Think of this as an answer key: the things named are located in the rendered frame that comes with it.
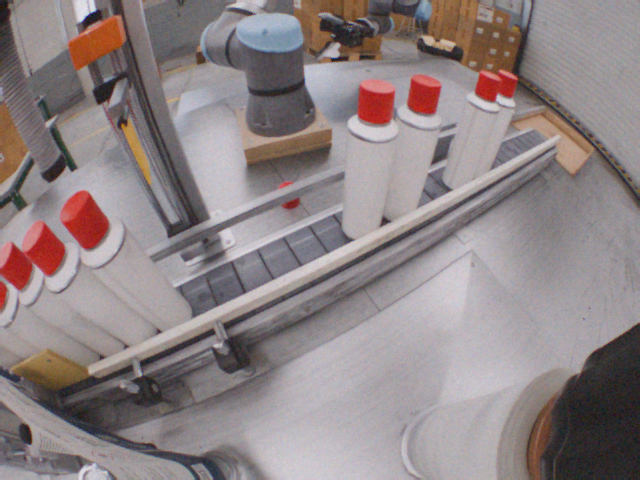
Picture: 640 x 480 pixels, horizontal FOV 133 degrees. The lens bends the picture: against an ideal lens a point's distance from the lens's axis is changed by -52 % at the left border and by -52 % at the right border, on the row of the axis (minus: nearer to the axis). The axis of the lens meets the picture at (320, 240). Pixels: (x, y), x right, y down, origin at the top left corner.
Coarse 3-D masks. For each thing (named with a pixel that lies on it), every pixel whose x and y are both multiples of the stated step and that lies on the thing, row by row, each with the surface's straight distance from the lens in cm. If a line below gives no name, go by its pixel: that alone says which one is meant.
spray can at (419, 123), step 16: (416, 80) 30; (432, 80) 32; (416, 96) 30; (432, 96) 30; (400, 112) 32; (416, 112) 31; (432, 112) 31; (400, 128) 32; (416, 128) 31; (432, 128) 31; (400, 144) 33; (416, 144) 32; (432, 144) 33; (400, 160) 34; (416, 160) 33; (400, 176) 35; (416, 176) 35; (400, 192) 37; (416, 192) 37; (384, 208) 40; (400, 208) 38
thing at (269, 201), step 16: (528, 112) 76; (320, 176) 34; (336, 176) 35; (272, 192) 33; (288, 192) 33; (304, 192) 34; (240, 208) 32; (256, 208) 32; (272, 208) 33; (208, 224) 32; (224, 224) 32; (176, 240) 32; (192, 240) 32; (160, 256) 33
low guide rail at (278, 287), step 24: (552, 144) 82; (504, 168) 55; (456, 192) 44; (408, 216) 38; (432, 216) 41; (360, 240) 34; (384, 240) 36; (312, 264) 32; (336, 264) 33; (264, 288) 31; (288, 288) 32; (216, 312) 31; (240, 312) 32; (168, 336) 33; (192, 336) 33; (120, 360) 36
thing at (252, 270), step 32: (448, 192) 49; (480, 192) 52; (320, 224) 40; (384, 224) 41; (256, 256) 38; (288, 256) 37; (320, 256) 37; (192, 288) 38; (224, 288) 37; (256, 288) 35; (160, 352) 37; (96, 384) 45
